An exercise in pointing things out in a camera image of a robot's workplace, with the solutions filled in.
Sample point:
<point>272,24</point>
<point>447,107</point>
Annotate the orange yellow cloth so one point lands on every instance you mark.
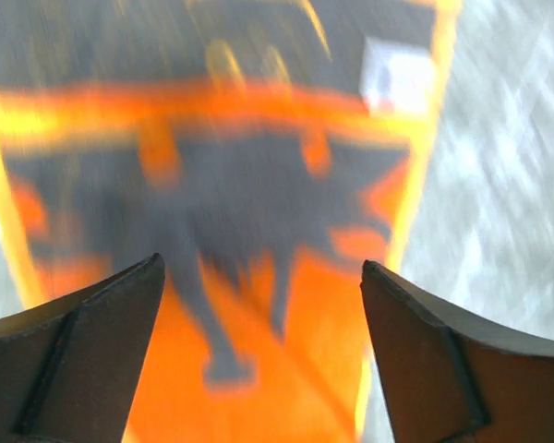
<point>265,149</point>

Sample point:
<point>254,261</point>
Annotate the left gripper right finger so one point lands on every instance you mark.
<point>450,375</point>

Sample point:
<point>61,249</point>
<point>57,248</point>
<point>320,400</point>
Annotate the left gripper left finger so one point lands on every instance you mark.
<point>69,368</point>

